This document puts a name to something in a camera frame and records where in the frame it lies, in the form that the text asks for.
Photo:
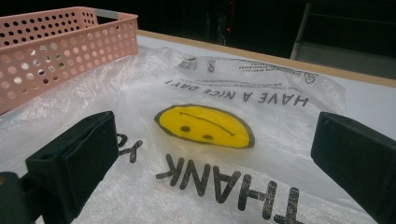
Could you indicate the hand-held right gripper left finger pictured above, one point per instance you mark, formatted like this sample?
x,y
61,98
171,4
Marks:
x,y
77,155

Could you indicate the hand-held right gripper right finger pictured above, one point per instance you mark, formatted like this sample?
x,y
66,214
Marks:
x,y
358,155

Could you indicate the clear smiley print plastic bag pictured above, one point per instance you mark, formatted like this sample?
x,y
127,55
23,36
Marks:
x,y
218,90

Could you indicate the pink perforated plastic basket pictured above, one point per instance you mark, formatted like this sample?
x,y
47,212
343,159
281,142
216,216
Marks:
x,y
77,53

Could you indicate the white metal table leg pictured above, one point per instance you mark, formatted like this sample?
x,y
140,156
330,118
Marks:
x,y
300,31

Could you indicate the power strip with red light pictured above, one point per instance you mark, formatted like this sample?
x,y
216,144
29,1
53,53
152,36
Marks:
x,y
229,21

